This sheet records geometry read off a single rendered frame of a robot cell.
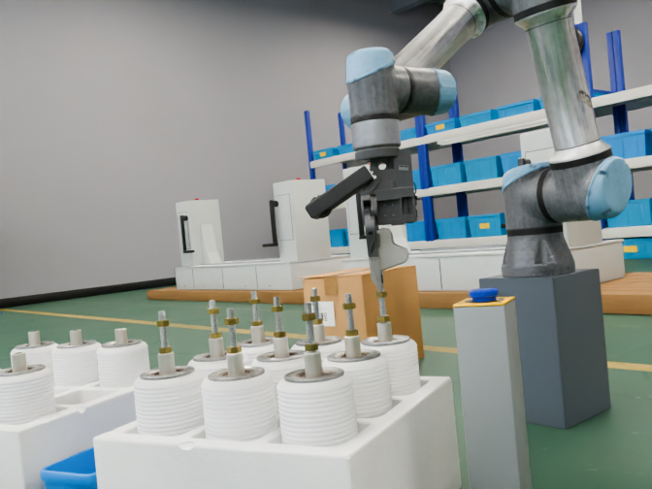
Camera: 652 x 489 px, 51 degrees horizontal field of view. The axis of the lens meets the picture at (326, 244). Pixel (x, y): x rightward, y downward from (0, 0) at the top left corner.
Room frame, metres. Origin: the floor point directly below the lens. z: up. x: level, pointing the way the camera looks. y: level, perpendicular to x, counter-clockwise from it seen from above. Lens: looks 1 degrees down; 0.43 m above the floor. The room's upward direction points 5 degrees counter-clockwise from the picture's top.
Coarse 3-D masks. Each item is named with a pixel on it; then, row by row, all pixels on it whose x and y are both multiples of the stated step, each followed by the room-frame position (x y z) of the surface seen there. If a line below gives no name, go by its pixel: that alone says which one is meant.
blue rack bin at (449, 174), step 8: (432, 168) 6.94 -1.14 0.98; (440, 168) 6.86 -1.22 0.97; (448, 168) 6.79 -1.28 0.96; (456, 168) 6.72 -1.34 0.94; (464, 168) 6.73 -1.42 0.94; (432, 176) 6.96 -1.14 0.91; (440, 176) 6.88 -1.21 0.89; (448, 176) 6.80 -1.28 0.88; (456, 176) 6.73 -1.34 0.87; (464, 176) 6.73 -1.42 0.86; (440, 184) 6.89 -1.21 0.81; (448, 184) 6.82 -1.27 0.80
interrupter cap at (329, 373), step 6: (294, 372) 0.88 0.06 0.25; (300, 372) 0.87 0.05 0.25; (324, 372) 0.87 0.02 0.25; (330, 372) 0.86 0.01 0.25; (336, 372) 0.85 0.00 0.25; (342, 372) 0.85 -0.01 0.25; (288, 378) 0.83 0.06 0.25; (294, 378) 0.84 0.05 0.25; (300, 378) 0.83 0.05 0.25; (306, 378) 0.83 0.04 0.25; (312, 378) 0.82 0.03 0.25; (318, 378) 0.82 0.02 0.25; (324, 378) 0.82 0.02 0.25; (330, 378) 0.82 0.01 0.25
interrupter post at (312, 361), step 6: (306, 354) 0.85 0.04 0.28; (312, 354) 0.84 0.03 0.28; (318, 354) 0.85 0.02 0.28; (306, 360) 0.85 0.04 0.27; (312, 360) 0.84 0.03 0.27; (318, 360) 0.85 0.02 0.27; (306, 366) 0.85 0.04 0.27; (312, 366) 0.84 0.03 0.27; (318, 366) 0.85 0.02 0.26; (306, 372) 0.85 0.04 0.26; (312, 372) 0.84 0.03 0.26; (318, 372) 0.85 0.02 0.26
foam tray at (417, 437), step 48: (432, 384) 1.05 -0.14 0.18; (192, 432) 0.91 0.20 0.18; (384, 432) 0.84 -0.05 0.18; (432, 432) 0.99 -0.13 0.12; (144, 480) 0.89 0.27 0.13; (192, 480) 0.85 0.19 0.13; (240, 480) 0.82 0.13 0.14; (288, 480) 0.79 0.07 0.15; (336, 480) 0.76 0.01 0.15; (384, 480) 0.83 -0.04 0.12; (432, 480) 0.98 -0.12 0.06
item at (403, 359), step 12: (372, 348) 1.03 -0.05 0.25; (384, 348) 1.02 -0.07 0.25; (396, 348) 1.02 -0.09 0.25; (408, 348) 1.03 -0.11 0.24; (396, 360) 1.02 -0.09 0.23; (408, 360) 1.03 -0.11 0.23; (396, 372) 1.02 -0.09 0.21; (408, 372) 1.03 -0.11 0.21; (396, 384) 1.02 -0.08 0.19; (408, 384) 1.02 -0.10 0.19
